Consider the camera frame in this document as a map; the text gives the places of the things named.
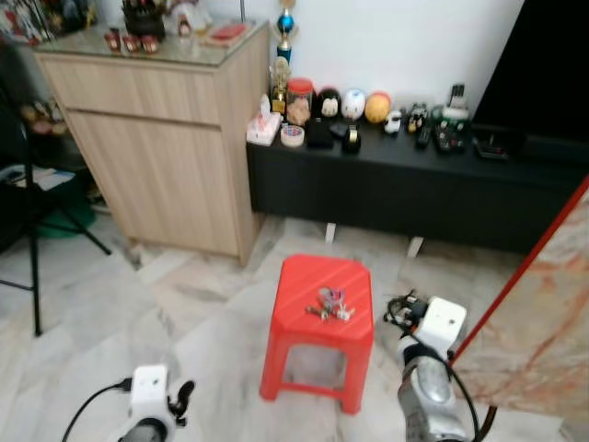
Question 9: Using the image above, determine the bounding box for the bunch of keys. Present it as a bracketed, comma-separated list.
[306, 286, 356, 324]

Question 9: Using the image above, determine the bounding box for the red plastic stool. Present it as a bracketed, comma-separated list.
[259, 253, 377, 416]

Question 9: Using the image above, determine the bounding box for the black low tv console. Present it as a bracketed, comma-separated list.
[246, 118, 589, 257]

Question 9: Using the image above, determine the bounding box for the marble table with red edge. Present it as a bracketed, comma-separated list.
[449, 173, 589, 426]

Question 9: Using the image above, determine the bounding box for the wide black remote control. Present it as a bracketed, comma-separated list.
[435, 122, 468, 155]

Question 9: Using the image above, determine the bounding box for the black tray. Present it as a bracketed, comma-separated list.
[474, 124, 528, 161]

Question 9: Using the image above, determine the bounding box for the small black box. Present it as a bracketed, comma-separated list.
[306, 118, 334, 150]

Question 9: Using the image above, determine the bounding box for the green round mat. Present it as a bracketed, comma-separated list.
[37, 197, 97, 239]

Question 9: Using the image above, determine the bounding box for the orange round figurine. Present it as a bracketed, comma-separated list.
[364, 92, 392, 125]

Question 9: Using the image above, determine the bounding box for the tape roll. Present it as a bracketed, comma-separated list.
[281, 126, 306, 148]

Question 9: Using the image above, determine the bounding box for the white round figurine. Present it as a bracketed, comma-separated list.
[341, 88, 367, 121]

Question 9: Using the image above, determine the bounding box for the black tripod stand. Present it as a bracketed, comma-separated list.
[0, 64, 113, 338]

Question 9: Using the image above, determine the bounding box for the black round figurine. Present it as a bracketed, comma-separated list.
[316, 87, 342, 120]

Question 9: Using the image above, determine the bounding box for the pink white tissue box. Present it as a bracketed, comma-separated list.
[246, 95, 283, 147]

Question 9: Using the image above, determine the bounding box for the jar with red lid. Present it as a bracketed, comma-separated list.
[286, 78, 316, 127]

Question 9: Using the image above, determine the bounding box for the light wood cabinet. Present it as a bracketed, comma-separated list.
[35, 22, 273, 269]

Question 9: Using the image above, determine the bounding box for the small gold trophy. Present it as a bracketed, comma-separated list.
[269, 57, 292, 117]

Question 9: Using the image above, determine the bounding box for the black television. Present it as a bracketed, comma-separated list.
[472, 0, 589, 145]

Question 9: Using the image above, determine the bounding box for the blue gold trophy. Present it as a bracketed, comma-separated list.
[275, 0, 299, 64]

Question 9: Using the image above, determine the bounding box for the red tray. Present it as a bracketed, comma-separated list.
[207, 23, 249, 43]

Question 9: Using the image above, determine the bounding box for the black basket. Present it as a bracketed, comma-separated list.
[122, 0, 168, 40]

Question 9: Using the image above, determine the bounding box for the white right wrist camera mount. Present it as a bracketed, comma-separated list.
[419, 297, 468, 361]

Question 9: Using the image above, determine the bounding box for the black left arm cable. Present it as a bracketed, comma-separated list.
[62, 378, 135, 442]

